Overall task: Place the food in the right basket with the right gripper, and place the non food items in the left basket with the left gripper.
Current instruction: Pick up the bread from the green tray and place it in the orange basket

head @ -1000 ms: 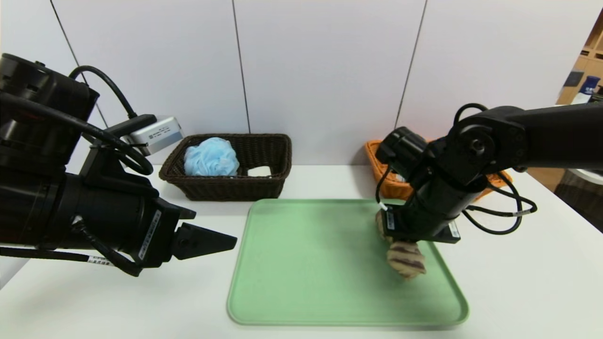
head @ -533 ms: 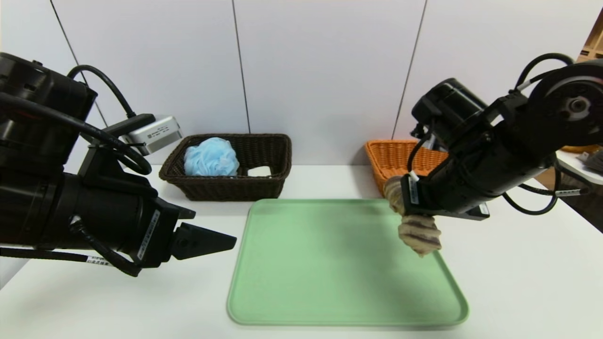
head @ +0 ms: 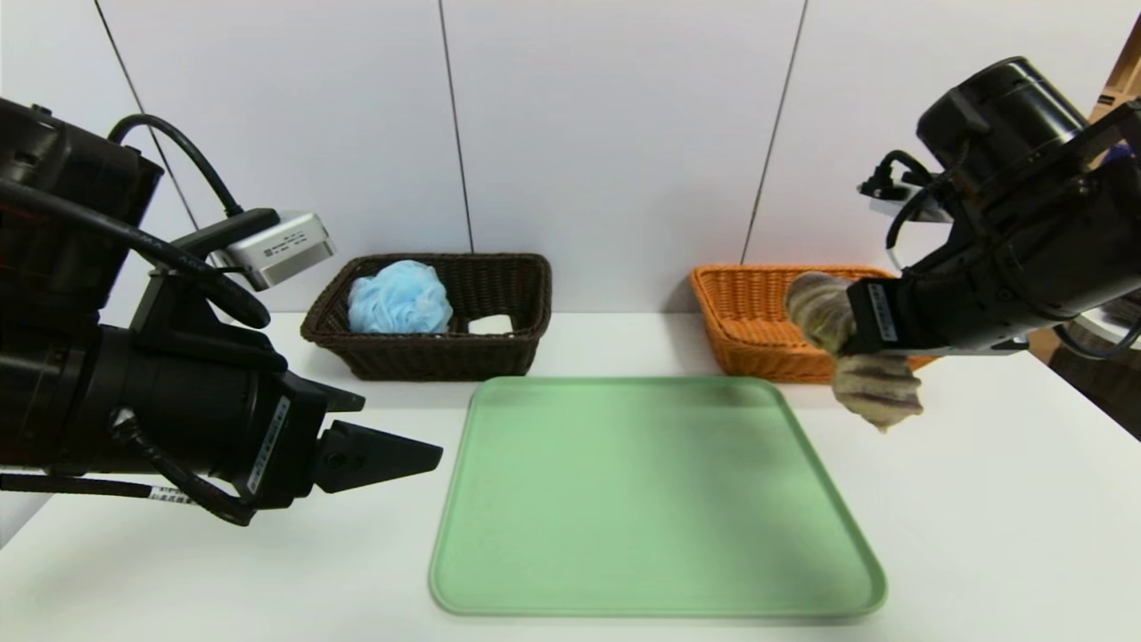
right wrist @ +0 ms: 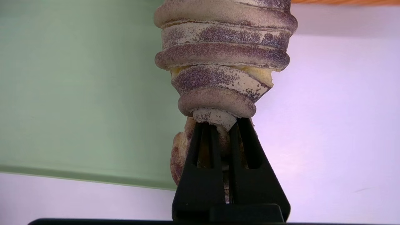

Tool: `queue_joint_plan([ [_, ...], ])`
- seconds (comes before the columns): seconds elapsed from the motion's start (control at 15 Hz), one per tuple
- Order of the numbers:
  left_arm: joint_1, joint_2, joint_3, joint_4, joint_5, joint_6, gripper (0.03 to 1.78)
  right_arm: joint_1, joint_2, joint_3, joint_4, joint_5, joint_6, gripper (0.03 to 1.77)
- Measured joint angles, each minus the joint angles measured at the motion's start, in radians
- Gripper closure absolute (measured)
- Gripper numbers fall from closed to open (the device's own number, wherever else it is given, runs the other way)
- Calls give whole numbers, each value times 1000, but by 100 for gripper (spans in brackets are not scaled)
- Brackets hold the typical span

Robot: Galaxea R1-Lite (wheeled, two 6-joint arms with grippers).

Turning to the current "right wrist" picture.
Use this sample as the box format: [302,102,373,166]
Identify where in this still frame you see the purple striped twisted bread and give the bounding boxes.
[154,0,298,186]

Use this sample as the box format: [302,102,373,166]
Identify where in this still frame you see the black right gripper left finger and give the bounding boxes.
[172,122,226,220]

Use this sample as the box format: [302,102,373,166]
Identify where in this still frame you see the light green plastic tray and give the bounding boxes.
[0,0,188,191]

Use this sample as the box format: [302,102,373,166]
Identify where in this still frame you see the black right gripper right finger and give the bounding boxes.
[228,118,291,221]

